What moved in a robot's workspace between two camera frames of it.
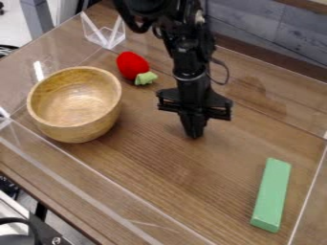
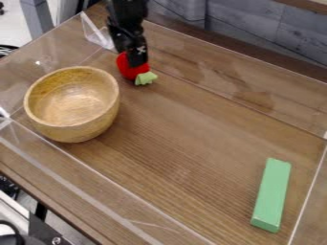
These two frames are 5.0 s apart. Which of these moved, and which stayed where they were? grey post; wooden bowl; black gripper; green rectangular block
Moved: black gripper
Stayed: wooden bowl; grey post; green rectangular block
